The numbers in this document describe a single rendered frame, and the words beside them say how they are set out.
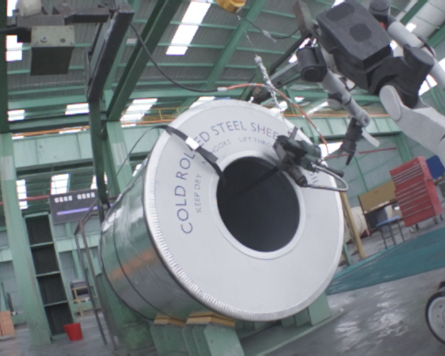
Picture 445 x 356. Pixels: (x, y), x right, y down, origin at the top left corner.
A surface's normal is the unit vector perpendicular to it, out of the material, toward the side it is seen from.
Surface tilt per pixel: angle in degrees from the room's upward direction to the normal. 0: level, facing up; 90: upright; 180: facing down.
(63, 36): 89
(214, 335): 90
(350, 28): 89
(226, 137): 90
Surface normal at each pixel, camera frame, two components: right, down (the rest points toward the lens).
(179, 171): 0.43, -0.36
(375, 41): -0.33, -0.17
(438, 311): -0.92, 0.19
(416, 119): -0.67, 0.36
